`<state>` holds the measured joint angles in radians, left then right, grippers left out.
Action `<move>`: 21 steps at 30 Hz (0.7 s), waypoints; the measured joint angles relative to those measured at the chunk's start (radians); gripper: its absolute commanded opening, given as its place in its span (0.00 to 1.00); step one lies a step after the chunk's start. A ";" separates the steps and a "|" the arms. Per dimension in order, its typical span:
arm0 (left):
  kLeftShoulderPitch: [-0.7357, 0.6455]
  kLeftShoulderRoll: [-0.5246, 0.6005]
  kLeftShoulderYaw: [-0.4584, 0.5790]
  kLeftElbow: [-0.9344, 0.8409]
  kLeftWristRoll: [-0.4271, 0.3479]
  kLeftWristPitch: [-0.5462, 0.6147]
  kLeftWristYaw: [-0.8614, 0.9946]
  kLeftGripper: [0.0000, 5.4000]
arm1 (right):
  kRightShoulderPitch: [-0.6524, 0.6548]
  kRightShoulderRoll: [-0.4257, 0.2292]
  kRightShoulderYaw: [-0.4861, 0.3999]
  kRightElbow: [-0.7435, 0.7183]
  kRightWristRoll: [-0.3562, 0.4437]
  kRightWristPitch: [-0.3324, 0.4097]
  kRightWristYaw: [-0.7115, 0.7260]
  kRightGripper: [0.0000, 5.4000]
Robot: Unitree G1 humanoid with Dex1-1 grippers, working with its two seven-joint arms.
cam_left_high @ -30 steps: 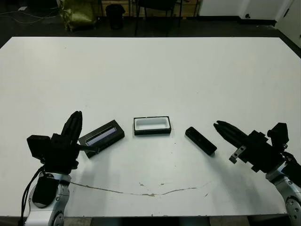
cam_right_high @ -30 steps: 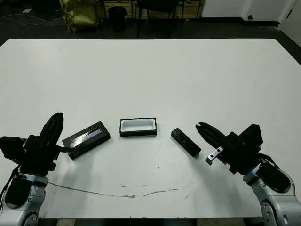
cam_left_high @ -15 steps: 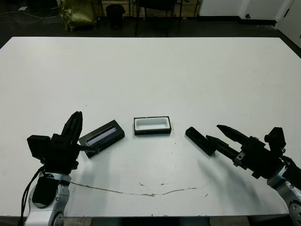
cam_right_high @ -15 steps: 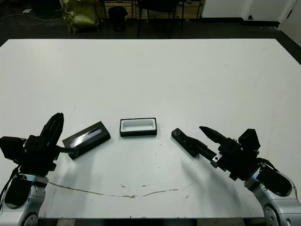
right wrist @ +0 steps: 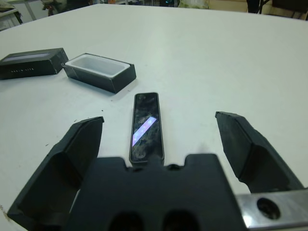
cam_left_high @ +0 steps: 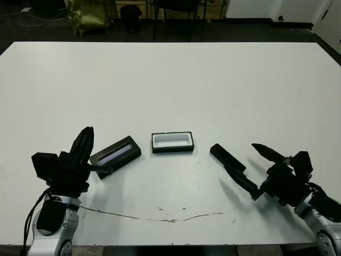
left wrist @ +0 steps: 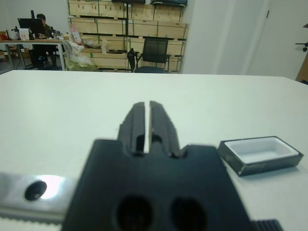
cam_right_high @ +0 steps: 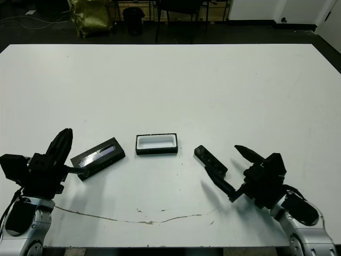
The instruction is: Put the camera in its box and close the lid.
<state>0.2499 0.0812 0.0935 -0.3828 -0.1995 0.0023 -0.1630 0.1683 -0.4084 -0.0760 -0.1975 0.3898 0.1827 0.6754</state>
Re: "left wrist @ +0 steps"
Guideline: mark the seated person at desk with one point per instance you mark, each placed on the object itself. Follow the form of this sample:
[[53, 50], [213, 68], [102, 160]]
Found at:
[[42, 21]]

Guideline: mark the black case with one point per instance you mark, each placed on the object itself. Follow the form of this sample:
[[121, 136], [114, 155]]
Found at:
[[168, 2], [127, 1]]

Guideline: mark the yellow-green plastic bag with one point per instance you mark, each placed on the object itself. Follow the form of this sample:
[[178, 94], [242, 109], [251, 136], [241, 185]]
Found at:
[[79, 61]]

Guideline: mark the white carton with red print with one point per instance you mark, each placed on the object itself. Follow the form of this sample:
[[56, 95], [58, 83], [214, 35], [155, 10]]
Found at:
[[24, 33]]

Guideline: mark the stacked wooden crates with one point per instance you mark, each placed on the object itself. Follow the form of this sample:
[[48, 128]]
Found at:
[[108, 26]]

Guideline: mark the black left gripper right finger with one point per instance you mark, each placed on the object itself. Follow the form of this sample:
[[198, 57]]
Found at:
[[166, 130]]

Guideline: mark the white door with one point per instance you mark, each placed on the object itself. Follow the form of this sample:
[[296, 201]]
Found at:
[[276, 36]]

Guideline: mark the pink carton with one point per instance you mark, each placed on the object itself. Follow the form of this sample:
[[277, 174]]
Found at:
[[75, 36]]

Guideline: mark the wooden top office desk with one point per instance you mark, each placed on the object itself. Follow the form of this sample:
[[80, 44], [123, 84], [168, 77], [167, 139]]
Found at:
[[36, 41]]

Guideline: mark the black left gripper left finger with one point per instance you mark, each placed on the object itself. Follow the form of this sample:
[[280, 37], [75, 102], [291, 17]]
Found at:
[[134, 130]]

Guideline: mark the black box with white insert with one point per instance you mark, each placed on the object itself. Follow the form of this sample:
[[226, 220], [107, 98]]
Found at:
[[267, 168]]

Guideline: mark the black mesh office chair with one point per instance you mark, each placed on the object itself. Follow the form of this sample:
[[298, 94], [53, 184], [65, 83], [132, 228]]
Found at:
[[155, 48]]

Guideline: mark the black computer monitor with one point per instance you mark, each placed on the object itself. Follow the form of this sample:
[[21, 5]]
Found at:
[[30, 25]]

